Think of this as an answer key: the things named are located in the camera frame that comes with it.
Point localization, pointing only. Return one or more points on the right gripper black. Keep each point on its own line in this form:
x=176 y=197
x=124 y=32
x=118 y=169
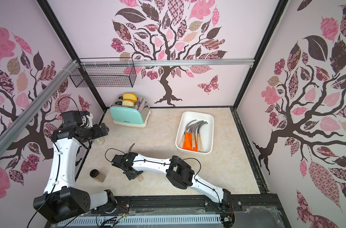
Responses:
x=131 y=172

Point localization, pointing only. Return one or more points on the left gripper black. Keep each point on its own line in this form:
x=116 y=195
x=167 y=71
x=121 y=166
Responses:
x=97 y=133

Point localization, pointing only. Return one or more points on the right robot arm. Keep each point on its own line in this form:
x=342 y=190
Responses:
x=177 y=171

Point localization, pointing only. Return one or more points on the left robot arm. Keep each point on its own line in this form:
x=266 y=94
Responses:
x=61 y=200

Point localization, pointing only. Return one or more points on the white storage box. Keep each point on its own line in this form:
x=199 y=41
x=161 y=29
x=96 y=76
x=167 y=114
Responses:
x=205 y=132

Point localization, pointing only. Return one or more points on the small jar with black lid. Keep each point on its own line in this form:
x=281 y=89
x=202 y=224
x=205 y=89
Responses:
x=97 y=175

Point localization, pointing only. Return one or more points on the pale bread slice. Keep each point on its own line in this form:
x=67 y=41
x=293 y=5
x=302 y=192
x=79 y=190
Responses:
x=128 y=102

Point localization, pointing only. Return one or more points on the mint green toaster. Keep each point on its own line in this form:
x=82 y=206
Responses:
x=136 y=116

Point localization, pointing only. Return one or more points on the yellow bread slice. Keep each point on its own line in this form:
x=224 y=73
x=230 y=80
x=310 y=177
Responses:
x=130 y=96

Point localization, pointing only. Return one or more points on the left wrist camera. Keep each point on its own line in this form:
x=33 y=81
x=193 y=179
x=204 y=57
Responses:
x=86 y=119

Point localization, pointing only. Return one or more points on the black wire basket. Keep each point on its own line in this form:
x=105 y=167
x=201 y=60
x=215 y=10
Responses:
x=105 y=72

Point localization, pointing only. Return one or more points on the aluminium rail back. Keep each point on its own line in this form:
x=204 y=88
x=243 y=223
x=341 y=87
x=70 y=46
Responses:
x=156 y=63

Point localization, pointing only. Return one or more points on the aluminium rail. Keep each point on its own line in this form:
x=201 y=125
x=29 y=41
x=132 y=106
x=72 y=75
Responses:
x=11 y=133
x=156 y=63

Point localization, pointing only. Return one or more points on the white cable duct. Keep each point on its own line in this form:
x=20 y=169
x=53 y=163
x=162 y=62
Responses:
x=99 y=221

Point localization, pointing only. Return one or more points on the aluminium rail left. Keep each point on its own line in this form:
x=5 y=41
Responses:
x=11 y=133

